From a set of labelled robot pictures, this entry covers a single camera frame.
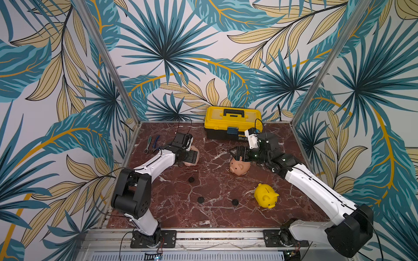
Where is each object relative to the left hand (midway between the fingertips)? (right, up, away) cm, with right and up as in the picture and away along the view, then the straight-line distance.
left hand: (189, 156), depth 92 cm
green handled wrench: (-29, +2, +11) cm, 31 cm away
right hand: (+24, +5, -15) cm, 29 cm away
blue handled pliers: (-24, +4, +13) cm, 28 cm away
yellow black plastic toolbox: (+23, +20, +9) cm, 31 cm away
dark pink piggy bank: (+28, -5, -4) cm, 28 cm away
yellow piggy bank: (+38, -17, -14) cm, 44 cm away
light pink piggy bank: (+2, +5, +3) cm, 6 cm away
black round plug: (+7, -22, -6) cm, 24 cm away
